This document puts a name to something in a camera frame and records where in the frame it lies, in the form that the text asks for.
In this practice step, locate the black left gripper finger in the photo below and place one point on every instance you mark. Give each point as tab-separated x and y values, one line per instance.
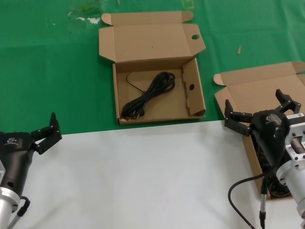
48	137

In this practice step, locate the open cardboard box with hole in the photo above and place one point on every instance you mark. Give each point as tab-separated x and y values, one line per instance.
152	43

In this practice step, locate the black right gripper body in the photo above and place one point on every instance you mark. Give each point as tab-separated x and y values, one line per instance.
269	133

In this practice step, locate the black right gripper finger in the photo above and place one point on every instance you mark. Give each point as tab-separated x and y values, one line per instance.
238	119
288	102

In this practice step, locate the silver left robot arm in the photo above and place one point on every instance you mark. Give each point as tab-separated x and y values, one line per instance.
6	207

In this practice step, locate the green table mat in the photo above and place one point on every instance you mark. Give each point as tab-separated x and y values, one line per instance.
47	59

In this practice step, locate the small tan wooden stick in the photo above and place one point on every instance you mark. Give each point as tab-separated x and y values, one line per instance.
239	50

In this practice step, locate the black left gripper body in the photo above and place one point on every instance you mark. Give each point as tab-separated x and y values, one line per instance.
14	155

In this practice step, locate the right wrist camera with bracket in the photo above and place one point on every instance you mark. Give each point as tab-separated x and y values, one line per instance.
296	138

